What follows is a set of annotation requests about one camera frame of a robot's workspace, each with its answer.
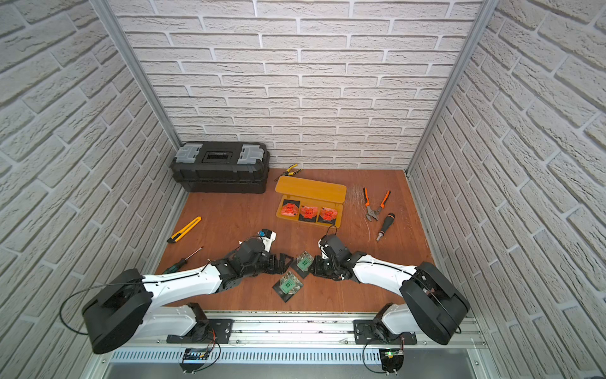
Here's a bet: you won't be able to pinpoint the green tea bag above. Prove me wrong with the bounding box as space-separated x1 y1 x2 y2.
272 271 303 303
291 251 314 279

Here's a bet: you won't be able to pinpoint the green tea bag front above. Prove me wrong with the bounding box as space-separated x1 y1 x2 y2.
272 271 303 303

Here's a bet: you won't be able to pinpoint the red tea bag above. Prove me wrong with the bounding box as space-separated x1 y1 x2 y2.
279 199 300 219
317 207 339 225
298 205 318 223

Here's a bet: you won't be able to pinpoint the red tea bag front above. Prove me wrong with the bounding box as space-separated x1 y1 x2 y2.
298 205 318 223

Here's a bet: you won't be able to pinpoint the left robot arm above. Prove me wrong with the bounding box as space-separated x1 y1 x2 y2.
82 233 294 355

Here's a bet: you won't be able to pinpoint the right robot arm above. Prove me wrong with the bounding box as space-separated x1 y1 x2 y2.
309 235 470 345

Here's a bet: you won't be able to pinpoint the yellow wooden two-tier shelf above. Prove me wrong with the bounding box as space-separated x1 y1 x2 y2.
276 177 347 228

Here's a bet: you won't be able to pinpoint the black orange ratchet screwdriver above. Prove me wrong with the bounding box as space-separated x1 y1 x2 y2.
376 213 395 242

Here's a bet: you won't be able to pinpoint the yellow black small pliers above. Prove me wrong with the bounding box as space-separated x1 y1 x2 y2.
276 164 302 182

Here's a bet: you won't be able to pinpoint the yellow utility knife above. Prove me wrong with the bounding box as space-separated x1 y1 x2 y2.
167 216 201 244

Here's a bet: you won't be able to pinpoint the black plastic toolbox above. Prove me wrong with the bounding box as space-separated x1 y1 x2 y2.
170 141 270 194

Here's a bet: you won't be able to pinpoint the right controller board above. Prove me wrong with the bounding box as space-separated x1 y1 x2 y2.
379 349 404 375

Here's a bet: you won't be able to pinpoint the controller board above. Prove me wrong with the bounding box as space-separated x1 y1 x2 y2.
379 349 404 375
180 348 211 374

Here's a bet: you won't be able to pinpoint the left controller board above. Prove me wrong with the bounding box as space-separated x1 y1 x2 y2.
180 348 211 374

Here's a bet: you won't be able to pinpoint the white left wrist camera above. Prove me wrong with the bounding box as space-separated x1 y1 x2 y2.
258 229 277 253

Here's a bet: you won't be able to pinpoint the aluminium front rail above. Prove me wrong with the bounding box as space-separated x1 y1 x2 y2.
96 310 489 352

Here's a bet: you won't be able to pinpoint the orange handled groove pliers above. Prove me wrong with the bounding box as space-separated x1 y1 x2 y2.
362 186 392 223

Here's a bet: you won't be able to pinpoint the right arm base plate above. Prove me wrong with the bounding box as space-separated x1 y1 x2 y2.
353 320 418 346

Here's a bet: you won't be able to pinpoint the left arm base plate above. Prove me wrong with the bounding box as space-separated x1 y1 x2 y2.
167 319 235 344

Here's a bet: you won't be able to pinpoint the green handled screwdriver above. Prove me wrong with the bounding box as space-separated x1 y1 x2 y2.
163 246 203 275

